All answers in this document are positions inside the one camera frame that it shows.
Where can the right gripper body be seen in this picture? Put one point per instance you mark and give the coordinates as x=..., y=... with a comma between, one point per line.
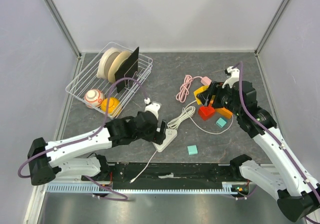
x=223, y=97

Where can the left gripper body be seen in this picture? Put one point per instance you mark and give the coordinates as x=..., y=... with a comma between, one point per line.
x=148, y=136

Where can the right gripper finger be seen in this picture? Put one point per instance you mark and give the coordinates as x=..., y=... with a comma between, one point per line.
x=201, y=91
x=207, y=99

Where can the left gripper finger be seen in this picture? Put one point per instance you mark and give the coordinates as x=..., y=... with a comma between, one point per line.
x=159, y=137
x=163, y=125

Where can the yellow cube plug adapter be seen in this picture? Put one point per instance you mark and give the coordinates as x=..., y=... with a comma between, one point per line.
x=201, y=101

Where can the teal plug adapter front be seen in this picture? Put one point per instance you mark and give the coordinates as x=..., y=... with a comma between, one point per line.
x=192, y=150

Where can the teal plug adapter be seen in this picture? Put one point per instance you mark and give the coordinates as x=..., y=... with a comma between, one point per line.
x=221, y=122
x=192, y=150

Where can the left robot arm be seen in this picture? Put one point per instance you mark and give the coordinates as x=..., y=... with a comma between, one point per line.
x=45, y=157

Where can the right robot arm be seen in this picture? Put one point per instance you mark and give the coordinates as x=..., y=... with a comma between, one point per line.
x=296, y=191

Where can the red cube plug adapter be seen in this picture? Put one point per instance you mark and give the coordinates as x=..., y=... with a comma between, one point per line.
x=206, y=112

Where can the teal plug adapter right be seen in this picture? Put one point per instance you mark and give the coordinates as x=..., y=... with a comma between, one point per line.
x=221, y=122

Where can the orange power strip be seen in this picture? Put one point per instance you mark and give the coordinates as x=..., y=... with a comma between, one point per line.
x=222, y=111

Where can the pink power strip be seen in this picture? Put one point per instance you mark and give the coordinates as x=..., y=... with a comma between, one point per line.
x=206, y=81

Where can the black square board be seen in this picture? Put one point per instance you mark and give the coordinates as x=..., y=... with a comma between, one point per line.
x=129, y=67

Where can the white orange striped ball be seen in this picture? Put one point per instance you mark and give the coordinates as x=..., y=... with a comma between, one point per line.
x=94, y=98

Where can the beige round plate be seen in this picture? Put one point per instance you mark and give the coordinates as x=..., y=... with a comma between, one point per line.
x=119, y=60

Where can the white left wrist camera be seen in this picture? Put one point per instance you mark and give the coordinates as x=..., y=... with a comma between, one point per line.
x=152, y=107

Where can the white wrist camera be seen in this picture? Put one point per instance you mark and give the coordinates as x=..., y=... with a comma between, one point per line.
x=152, y=107
x=233, y=75

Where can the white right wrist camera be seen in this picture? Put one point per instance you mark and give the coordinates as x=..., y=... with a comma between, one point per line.
x=233, y=75

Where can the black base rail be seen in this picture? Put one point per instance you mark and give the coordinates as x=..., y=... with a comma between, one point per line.
x=167, y=175

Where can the white wire dish rack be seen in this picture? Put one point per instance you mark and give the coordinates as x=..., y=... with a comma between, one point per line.
x=93, y=85

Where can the slotted cable duct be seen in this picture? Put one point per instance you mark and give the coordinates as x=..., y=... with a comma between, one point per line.
x=93, y=188

